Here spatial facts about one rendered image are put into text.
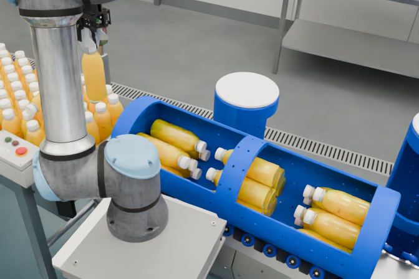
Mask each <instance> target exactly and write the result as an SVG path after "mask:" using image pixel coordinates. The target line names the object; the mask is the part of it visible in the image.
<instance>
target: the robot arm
mask: <svg viewBox="0 0 419 279"><path fill-rule="evenodd" d="M7 1H8V3H9V4H11V5H13V6H19V14H20V17H21V18H23V19H24V20H25V21H26V22H28V24H29V25H30V29H31V37H32V46H33V51H34V59H35V65H36V73H37V81H38V86H39V95H40V99H41V108H42V116H43V121H44V129H45V134H46V137H45V138H44V139H43V140H42V142H41V143H40V145H39V150H37V151H36V152H35V153H34V157H33V161H32V166H33V168H34V170H33V175H34V180H35V184H36V187H37V190H38V191H39V194H40V195H41V196H42V197H43V198H44V199H46V200H48V201H62V202H66V201H73V200H83V199H101V198H111V200H110V204H109V206H108V209H107V216H106V217H107V226H108V229H109V231H110V232H111V233H112V235H113V236H115V237H116V238H118V239H119V240H122V241H124V242H130V243H140V242H146V241H149V240H151V239H154V238H155V237H157V236H158V235H160V234H161V233H162V232H163V231H164V229H165V227H166V226H167V223H168V206H167V204H166V202H165V200H164V198H163V196H162V194H161V190H160V168H161V164H160V160H159V154H158V150H157V148H156V146H155V145H154V144H153V143H152V142H151V141H149V140H148V139H146V138H144V137H142V136H138V135H119V136H117V137H116V139H115V138H112V139H111V140H110V141H109V142H108V143H107V144H106V146H95V138H94V137H93V136H92V135H90V134H88V132H87V125H86V119H85V107H84V96H83V89H82V77H81V71H80V59H79V47H78V41H79V44H80V46H81V48H82V49H83V51H84V52H85V53H86V54H89V51H88V47H90V48H94V47H95V45H96V49H98V47H99V43H100V40H107V39H108V36H107V34H105V33H104V32H103V31H102V30H101V27H104V28H106V27H107V26H108V25H109V24H110V25H111V18H110V9H107V8H105V7H102V4H103V3H108V2H112V1H116V0H7ZM107 13H108V14H109V21H108V16H107ZM84 27H86V28H89V29H90V31H91V33H92V38H93V40H92V39H91V38H90V34H89V30H88V29H84Z"/></svg>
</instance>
